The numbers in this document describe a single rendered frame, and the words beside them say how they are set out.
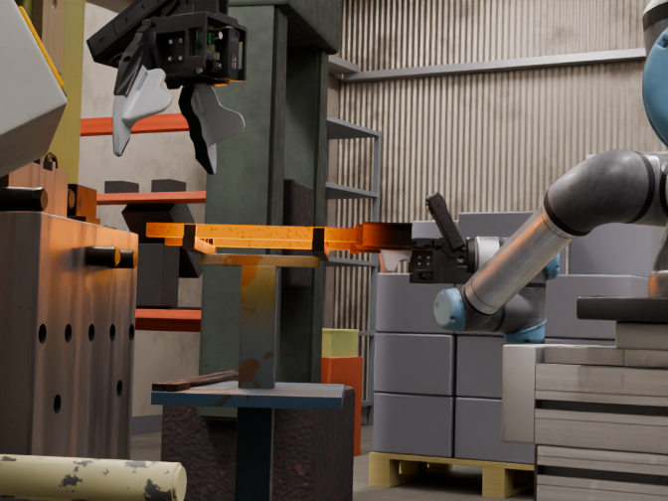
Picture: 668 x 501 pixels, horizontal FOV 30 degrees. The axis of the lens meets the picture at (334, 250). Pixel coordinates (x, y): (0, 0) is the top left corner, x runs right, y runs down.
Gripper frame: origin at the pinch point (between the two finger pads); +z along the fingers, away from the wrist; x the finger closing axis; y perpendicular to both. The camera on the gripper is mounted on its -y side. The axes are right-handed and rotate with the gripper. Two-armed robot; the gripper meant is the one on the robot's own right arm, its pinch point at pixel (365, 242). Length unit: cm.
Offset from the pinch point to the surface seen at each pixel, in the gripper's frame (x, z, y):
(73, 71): -14, 52, -28
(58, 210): -55, 44, 0
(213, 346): 225, 49, 25
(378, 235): -24.8, -1.6, 0.3
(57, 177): -56, 44, -4
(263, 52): 224, 34, -83
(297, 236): -25.5, 11.6, 0.8
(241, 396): -32.1, 19.6, 26.7
